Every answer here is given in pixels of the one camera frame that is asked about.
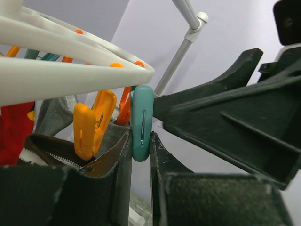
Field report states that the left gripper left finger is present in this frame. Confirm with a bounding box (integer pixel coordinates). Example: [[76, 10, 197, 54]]
[[0, 130, 132, 226]]

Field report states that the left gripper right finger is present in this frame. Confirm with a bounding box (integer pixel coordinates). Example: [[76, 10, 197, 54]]
[[150, 132, 293, 226]]

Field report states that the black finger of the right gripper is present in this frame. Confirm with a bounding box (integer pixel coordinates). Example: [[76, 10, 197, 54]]
[[153, 48, 301, 190]]

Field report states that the mustard sock striped cuff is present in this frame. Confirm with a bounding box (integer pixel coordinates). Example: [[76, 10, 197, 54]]
[[17, 133, 95, 170]]

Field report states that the orange clothes clip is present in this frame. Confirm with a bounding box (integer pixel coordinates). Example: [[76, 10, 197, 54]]
[[115, 87, 131, 126]]

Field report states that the white round clip hanger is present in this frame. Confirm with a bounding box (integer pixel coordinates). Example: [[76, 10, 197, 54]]
[[0, 0, 155, 106]]

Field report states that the yellow-orange clothes clip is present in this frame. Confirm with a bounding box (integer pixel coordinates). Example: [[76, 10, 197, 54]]
[[73, 90, 117, 161]]

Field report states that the grey hanging sock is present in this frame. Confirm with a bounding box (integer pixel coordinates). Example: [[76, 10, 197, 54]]
[[35, 95, 130, 161]]

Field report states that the red hanging sock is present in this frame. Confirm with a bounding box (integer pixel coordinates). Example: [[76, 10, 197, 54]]
[[0, 102, 35, 165]]

